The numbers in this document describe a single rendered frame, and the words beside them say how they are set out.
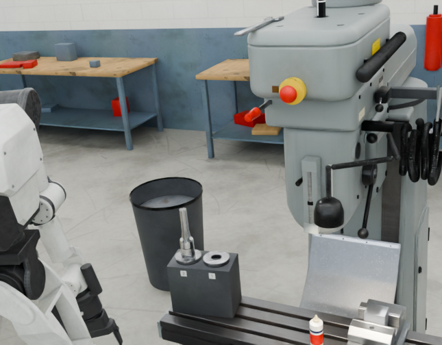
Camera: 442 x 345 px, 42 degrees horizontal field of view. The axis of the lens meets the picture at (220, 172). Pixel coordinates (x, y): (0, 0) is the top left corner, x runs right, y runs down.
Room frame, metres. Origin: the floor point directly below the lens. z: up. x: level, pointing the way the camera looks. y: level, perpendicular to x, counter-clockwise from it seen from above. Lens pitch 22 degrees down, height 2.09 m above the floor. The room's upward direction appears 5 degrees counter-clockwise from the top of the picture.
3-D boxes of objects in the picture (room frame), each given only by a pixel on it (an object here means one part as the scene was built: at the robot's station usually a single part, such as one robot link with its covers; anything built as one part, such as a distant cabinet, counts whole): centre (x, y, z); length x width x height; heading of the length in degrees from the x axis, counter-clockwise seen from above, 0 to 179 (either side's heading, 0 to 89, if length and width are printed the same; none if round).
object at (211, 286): (1.68, 0.09, 1.00); 0.22 x 0.12 x 0.20; 72
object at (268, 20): (1.38, -0.12, 1.89); 0.24 x 0.04 x 0.01; 152
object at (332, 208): (1.22, -0.25, 1.47); 0.07 x 0.07 x 0.06
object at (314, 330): (1.42, -0.25, 0.96); 0.04 x 0.04 x 0.11
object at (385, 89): (1.45, -0.44, 1.66); 0.12 x 0.04 x 0.04; 152
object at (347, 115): (1.49, -0.31, 1.68); 0.34 x 0.24 x 0.10; 152
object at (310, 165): (1.36, -0.24, 1.45); 0.04 x 0.04 x 0.21; 62
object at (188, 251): (1.69, 0.14, 1.13); 0.05 x 0.05 x 0.05
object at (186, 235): (1.69, 0.14, 1.22); 0.03 x 0.03 x 0.11
